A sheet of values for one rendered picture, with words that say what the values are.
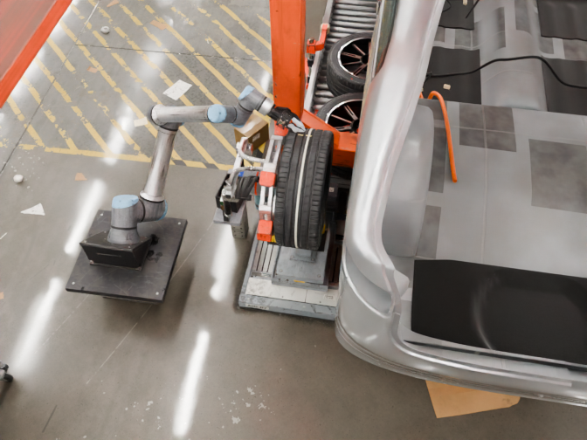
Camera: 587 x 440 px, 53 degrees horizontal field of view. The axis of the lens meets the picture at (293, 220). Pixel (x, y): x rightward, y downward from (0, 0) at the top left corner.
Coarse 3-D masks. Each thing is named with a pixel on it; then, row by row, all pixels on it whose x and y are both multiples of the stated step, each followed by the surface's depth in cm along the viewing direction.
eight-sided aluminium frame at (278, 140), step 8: (272, 136) 311; (280, 136) 311; (272, 144) 308; (280, 144) 308; (272, 152) 308; (280, 152) 341; (264, 168) 299; (272, 168) 298; (264, 192) 300; (272, 192) 300; (264, 200) 303; (272, 200) 302; (264, 208) 302; (272, 208) 303; (264, 216) 310; (272, 216) 309
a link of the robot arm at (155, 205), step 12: (168, 132) 342; (156, 144) 346; (168, 144) 346; (156, 156) 348; (168, 156) 350; (156, 168) 350; (168, 168) 356; (156, 180) 353; (144, 192) 358; (156, 192) 357; (144, 204) 355; (156, 204) 358; (156, 216) 363
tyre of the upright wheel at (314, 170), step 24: (288, 144) 299; (312, 144) 299; (288, 168) 294; (312, 168) 293; (288, 192) 293; (312, 192) 292; (288, 216) 297; (312, 216) 295; (288, 240) 310; (312, 240) 306
